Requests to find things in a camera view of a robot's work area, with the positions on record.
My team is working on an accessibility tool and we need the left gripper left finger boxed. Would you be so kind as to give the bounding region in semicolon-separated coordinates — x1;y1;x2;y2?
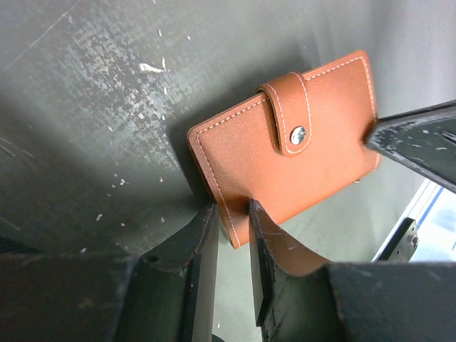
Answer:
1;204;218;341

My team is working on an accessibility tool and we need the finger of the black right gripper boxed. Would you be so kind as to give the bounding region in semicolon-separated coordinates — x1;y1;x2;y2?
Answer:
364;100;455;192

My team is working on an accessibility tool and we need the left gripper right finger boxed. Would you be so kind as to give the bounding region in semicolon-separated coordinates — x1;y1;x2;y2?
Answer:
249;199;455;341

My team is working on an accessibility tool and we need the brown leather wallet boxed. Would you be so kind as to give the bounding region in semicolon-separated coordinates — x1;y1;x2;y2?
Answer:
187;51;380;248

